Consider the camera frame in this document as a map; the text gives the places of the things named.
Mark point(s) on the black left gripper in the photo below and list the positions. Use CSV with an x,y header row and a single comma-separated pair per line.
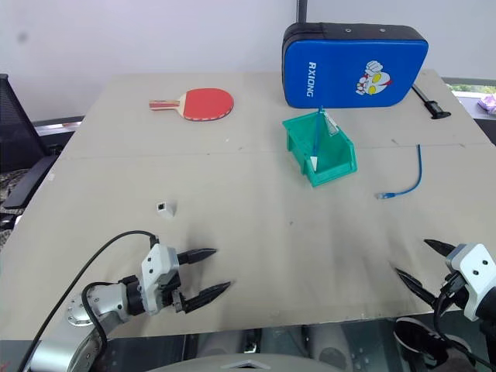
x,y
172,294

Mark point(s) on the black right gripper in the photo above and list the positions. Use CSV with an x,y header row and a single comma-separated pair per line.
x,y
457,296

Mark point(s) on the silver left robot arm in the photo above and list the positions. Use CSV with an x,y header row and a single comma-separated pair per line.
x,y
98,302

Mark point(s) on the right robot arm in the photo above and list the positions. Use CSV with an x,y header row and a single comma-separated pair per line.
x,y
490,306

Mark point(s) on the small white cube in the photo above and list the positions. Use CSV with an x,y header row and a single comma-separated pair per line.
x,y
167,211

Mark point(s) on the grey robot torso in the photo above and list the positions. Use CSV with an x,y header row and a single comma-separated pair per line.
x,y
252,366

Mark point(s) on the grey rounded shape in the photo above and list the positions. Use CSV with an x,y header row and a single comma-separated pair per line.
x,y
327,346

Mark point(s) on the green plastic storage bin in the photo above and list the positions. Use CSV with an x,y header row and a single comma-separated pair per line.
x,y
333,175

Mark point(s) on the clear plastic piece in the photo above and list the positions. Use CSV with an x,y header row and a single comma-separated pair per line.
x,y
332,126

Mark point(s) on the red table tennis paddle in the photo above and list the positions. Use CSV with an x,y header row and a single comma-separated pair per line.
x,y
205,102

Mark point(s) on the purple crumpled object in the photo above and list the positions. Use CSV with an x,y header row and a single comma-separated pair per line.
x,y
489,102

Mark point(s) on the dark side desk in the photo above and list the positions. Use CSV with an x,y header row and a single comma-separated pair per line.
x,y
54,133

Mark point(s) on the blue padded RXIONG case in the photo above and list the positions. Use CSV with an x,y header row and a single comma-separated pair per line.
x,y
337,69

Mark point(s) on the black mesh office chair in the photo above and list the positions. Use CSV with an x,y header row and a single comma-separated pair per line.
x,y
15,128

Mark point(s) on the black vertical pole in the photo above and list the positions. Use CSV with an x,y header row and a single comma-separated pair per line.
x,y
302,11

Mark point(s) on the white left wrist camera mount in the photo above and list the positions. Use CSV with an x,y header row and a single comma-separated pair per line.
x,y
157,263

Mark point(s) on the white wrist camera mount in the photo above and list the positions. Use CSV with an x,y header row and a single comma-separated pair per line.
x,y
157,263
474,271

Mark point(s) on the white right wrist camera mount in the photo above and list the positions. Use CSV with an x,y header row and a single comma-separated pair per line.
x,y
474,271

